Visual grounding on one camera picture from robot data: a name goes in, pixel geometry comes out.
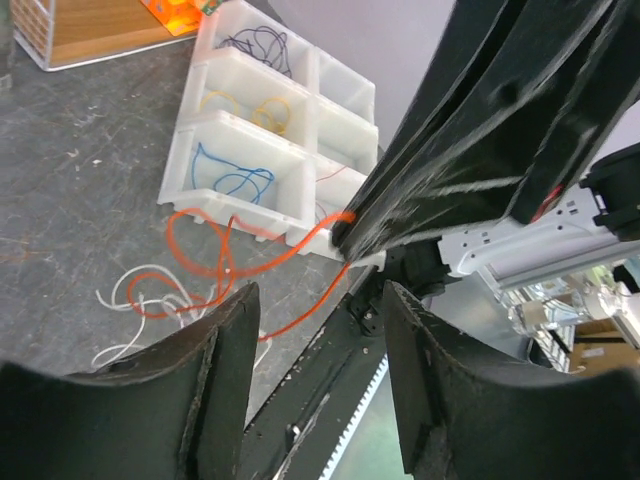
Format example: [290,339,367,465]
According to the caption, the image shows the orange thin wire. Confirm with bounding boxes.
[127,209,357,344]

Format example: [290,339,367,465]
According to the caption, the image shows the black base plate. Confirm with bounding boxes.
[237,271,386,479]

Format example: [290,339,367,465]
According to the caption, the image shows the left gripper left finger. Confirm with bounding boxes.
[1,283,260,479]

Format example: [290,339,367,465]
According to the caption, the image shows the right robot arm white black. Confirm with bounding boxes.
[331,1,639,295]

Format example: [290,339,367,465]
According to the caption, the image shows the white compartment tray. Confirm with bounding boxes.
[157,1,378,260]

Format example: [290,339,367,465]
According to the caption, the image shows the light blue cable duct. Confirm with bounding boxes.
[319,354,389,480]

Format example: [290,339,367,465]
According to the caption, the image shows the blue thin wire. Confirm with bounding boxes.
[189,142,276,205]

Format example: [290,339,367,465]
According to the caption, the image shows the dark purple thin wire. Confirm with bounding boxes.
[215,25,294,79]

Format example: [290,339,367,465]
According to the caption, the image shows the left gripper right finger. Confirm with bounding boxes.
[383,282,639,479]

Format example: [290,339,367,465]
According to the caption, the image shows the white wire shelf rack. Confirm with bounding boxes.
[4,0,197,72]

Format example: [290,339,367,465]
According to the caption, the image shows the orange snack boxes stack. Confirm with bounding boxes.
[141,0,225,37]

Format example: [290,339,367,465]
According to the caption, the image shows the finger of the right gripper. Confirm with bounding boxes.
[331,1,544,261]
[344,0,640,264]

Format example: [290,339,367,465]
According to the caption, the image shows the white thin wire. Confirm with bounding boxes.
[91,263,274,371]

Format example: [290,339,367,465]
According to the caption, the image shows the yellow thin wire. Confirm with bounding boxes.
[199,89,293,136]

